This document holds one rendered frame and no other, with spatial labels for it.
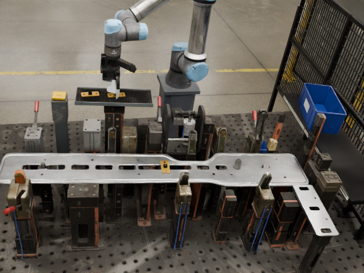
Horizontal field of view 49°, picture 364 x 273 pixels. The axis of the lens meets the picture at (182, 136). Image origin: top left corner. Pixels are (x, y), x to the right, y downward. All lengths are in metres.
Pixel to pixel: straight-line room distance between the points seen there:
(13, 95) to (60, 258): 2.62
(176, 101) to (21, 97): 2.27
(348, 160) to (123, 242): 1.16
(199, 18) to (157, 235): 1.03
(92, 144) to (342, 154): 1.23
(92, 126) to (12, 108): 2.26
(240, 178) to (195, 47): 0.67
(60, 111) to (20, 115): 1.96
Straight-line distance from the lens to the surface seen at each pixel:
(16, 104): 4.11
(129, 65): 1.89
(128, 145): 1.87
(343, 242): 2.19
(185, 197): 1.66
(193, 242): 1.93
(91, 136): 1.84
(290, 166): 2.00
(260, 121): 1.96
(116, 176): 1.75
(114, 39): 1.81
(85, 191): 1.66
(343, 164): 2.09
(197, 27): 1.96
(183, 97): 2.22
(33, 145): 1.91
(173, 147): 1.99
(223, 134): 1.94
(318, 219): 1.79
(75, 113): 3.92
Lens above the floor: 2.20
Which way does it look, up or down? 37 degrees down
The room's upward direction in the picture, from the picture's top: 8 degrees clockwise
